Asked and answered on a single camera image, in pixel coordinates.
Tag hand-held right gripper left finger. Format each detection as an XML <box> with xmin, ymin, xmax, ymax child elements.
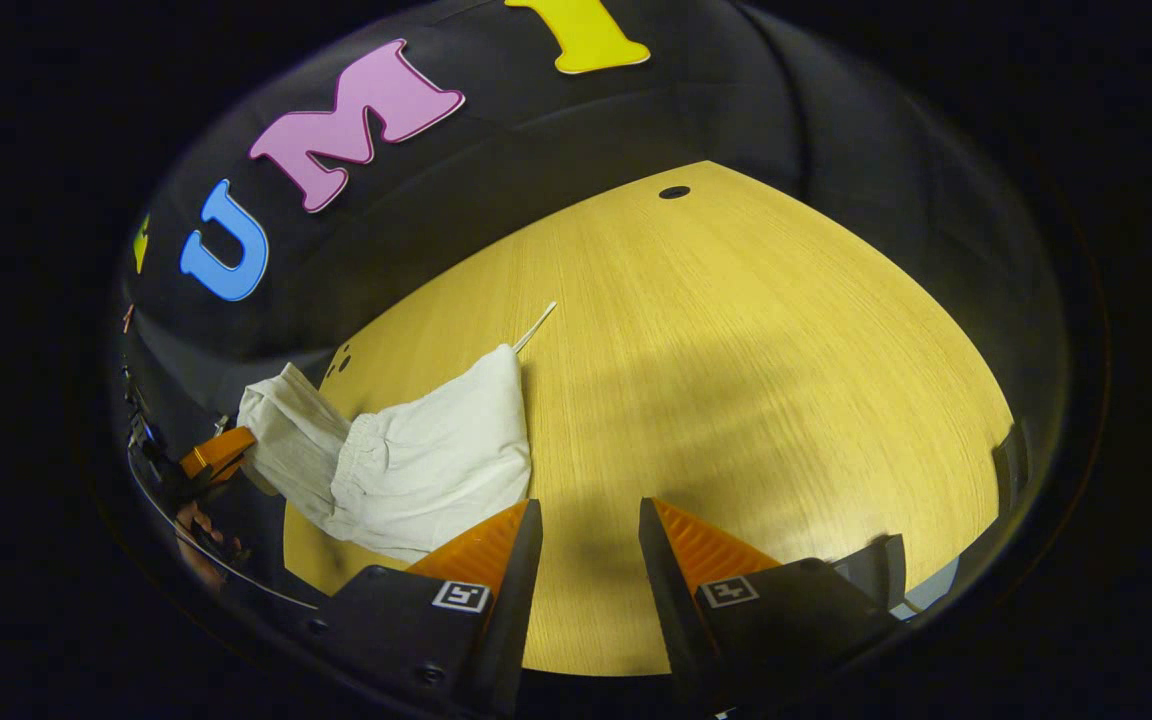
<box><xmin>299</xmin><ymin>499</ymin><xmax>545</xmax><ymax>719</ymax></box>

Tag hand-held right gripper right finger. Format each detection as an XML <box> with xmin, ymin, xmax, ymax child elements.
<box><xmin>638</xmin><ymin>497</ymin><xmax>903</xmax><ymax>715</ymax></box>

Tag white jeans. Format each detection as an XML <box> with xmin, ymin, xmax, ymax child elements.
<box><xmin>236</xmin><ymin>300</ymin><xmax>558</xmax><ymax>564</ymax></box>

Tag black backdrop cloth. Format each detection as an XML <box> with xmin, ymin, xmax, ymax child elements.
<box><xmin>116</xmin><ymin>0</ymin><xmax>1077</xmax><ymax>471</ymax></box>

